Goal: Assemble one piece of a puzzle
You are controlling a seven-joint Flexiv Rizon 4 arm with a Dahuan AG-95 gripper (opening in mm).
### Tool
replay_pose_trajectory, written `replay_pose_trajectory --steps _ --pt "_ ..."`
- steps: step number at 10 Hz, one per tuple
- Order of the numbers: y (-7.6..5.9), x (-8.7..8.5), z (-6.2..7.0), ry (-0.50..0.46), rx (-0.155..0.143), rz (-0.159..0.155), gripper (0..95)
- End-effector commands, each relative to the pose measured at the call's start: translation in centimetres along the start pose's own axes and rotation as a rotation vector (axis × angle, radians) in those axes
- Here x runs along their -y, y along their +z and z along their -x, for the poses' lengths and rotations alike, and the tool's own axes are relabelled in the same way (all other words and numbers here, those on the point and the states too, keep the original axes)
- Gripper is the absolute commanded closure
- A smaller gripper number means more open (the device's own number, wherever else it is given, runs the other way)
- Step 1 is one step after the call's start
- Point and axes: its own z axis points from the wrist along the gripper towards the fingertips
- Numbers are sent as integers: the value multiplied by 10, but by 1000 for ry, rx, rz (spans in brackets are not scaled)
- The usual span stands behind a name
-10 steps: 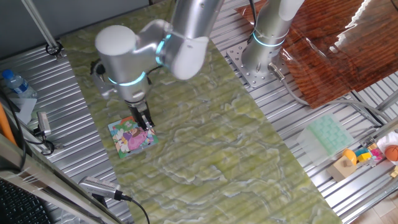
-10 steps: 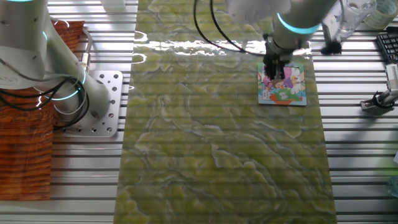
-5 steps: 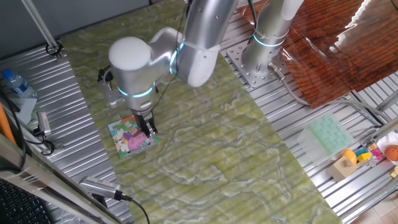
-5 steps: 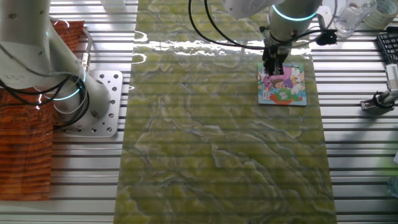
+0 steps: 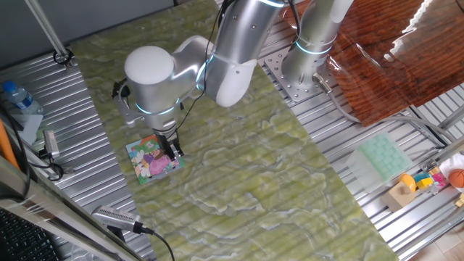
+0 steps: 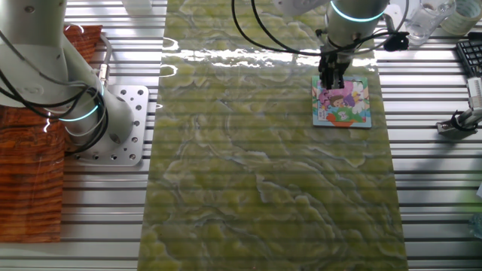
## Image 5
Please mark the aluminium pole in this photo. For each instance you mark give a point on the aluminium pole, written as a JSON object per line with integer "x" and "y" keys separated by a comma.
{"x": 45, "y": 25}

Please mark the white cloth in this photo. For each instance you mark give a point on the white cloth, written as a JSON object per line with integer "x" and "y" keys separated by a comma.
{"x": 453, "y": 161}

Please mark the wrist camera with grey bracket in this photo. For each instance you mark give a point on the wrist camera with grey bracket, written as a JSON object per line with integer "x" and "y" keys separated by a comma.
{"x": 125, "y": 105}

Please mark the butterfly girl puzzle board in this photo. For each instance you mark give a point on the butterfly girl puzzle board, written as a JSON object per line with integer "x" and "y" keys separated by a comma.
{"x": 154, "y": 163}

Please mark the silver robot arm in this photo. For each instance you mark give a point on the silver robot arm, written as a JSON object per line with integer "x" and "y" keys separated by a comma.
{"x": 152, "y": 79}

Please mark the orange toy basketball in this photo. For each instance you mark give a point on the orange toy basketball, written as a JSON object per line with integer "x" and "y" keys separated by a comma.
{"x": 457, "y": 178}

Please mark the small yellow wooden block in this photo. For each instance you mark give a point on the small yellow wooden block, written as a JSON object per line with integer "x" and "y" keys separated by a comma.
{"x": 460, "y": 200}

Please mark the blue toy block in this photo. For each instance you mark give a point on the blue toy block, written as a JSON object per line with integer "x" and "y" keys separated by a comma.
{"x": 422, "y": 177}

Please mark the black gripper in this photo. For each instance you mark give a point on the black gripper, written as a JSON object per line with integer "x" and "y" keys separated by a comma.
{"x": 166, "y": 137}

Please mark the green plastic grid tray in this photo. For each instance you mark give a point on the green plastic grid tray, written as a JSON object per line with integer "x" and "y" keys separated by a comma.
{"x": 380, "y": 159}

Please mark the aluminium frame beam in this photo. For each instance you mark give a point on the aluminium frame beam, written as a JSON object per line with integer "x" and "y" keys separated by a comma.
{"x": 65, "y": 224}

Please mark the black keyboard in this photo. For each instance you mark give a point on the black keyboard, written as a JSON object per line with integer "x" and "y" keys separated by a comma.
{"x": 25, "y": 239}

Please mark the silver robot mounting plate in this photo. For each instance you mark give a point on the silver robot mounting plate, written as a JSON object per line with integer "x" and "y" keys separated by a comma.
{"x": 279, "y": 72}

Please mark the aluminium frame bar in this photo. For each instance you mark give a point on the aluminium frame bar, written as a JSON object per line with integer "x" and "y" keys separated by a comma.
{"x": 451, "y": 146}

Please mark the white paper card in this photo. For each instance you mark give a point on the white paper card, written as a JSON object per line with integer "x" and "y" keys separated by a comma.
{"x": 29, "y": 127}

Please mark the wooden cube block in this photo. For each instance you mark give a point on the wooden cube block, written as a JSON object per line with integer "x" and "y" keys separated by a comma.
{"x": 397, "y": 197}

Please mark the orange toy egg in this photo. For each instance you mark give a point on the orange toy egg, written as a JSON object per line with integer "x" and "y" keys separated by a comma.
{"x": 409, "y": 181}

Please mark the green marble pattern mat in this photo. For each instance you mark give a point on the green marble pattern mat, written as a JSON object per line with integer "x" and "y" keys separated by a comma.
{"x": 253, "y": 181}

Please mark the orange bar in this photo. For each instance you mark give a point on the orange bar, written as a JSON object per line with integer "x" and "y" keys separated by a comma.
{"x": 6, "y": 145}

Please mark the blue cap water bottle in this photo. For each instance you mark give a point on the blue cap water bottle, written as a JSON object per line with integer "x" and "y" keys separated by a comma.
{"x": 21, "y": 99}

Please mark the yellow toy block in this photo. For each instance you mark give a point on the yellow toy block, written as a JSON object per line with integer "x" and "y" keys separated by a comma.
{"x": 425, "y": 183}

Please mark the pink toy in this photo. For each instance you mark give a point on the pink toy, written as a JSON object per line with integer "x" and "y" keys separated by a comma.
{"x": 438, "y": 179}

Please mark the brown wood grain sheet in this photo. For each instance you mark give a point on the brown wood grain sheet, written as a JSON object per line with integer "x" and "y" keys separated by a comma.
{"x": 398, "y": 54}

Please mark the silver depth camera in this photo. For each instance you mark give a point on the silver depth camera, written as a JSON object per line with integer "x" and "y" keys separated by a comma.
{"x": 114, "y": 217}
{"x": 50, "y": 143}

